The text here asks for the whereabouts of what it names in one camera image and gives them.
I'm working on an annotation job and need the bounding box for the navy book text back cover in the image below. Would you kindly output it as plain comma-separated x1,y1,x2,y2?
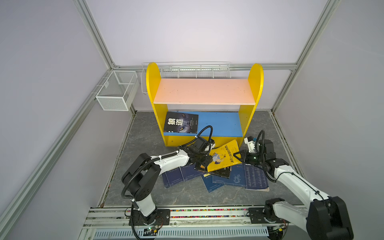
245,165,270,192

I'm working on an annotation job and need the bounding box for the black deer cover book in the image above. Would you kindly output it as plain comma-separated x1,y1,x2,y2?
194,163,231,179

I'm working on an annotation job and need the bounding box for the white mesh wire basket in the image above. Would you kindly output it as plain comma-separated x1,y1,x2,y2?
96,71,139,112

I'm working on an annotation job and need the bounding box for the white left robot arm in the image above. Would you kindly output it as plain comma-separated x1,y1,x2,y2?
121,137,215,218

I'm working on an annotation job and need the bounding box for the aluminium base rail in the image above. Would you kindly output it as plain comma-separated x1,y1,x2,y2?
78,205,343,240

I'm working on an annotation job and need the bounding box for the blue book white drawing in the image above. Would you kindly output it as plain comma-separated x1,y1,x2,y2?
213,164,246,187

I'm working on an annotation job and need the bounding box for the yellow wooden bookshelf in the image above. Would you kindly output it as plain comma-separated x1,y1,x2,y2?
146,63,264,147

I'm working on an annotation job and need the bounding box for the white wire rack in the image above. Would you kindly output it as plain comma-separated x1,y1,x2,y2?
156,62,232,79

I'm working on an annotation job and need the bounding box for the black wolf cover book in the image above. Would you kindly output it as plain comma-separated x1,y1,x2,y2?
164,112,199,134

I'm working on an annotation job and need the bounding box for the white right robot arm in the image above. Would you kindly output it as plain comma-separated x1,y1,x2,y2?
234,137,354,240

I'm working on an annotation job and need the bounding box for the navy book lower middle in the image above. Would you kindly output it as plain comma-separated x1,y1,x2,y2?
202,174,224,193

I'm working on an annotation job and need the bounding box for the yellow cartoon cover book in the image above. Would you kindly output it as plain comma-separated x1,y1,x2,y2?
207,140,242,172

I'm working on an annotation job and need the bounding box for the navy book yellow label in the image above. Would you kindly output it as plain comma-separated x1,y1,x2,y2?
180,165,204,182

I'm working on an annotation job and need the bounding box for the navy book leftmost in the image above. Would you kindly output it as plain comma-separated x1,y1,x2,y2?
162,173,170,189

